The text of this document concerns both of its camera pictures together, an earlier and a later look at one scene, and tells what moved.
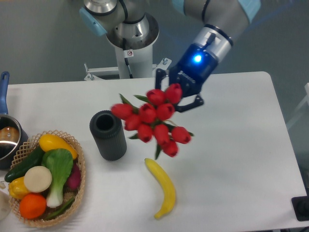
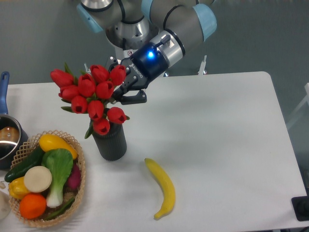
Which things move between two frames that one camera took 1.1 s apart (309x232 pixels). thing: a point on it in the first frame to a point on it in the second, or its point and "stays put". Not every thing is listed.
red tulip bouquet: (149, 118) to (89, 93)
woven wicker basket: (47, 179) stays put
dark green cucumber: (35, 159) stays put
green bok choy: (57, 163) stays put
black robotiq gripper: (195, 65) to (146, 65)
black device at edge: (301, 205) stays put
